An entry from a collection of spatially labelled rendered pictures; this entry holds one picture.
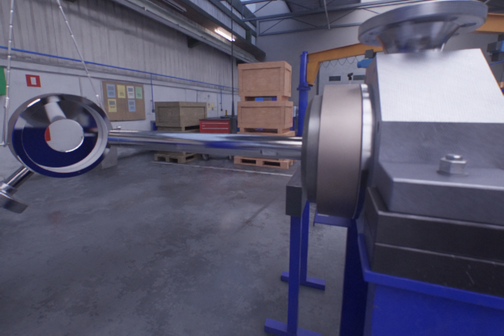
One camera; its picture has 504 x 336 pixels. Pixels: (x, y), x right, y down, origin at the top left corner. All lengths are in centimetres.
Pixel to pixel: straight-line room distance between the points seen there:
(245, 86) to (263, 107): 60
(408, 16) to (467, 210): 40
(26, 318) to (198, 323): 101
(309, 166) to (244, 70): 464
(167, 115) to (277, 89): 248
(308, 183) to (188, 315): 132
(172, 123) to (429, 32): 520
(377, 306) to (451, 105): 36
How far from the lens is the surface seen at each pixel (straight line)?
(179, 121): 544
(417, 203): 40
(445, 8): 66
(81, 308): 204
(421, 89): 56
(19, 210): 129
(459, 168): 45
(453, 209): 42
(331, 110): 58
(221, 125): 543
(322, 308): 180
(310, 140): 58
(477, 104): 56
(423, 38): 70
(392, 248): 42
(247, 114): 506
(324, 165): 56
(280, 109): 482
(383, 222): 40
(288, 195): 109
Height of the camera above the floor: 121
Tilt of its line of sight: 9 degrees down
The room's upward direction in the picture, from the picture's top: straight up
